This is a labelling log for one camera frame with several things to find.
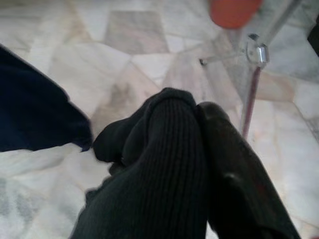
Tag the silver metal clothes rack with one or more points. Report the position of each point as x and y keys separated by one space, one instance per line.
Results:
x=260 y=53

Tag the black knit garment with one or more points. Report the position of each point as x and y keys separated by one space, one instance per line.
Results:
x=154 y=174

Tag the navy shirt orange collar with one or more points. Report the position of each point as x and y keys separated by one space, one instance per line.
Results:
x=37 y=112

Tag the orange bin teal bag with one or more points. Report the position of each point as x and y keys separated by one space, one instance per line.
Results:
x=234 y=12

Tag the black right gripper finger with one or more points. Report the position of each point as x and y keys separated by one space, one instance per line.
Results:
x=236 y=174

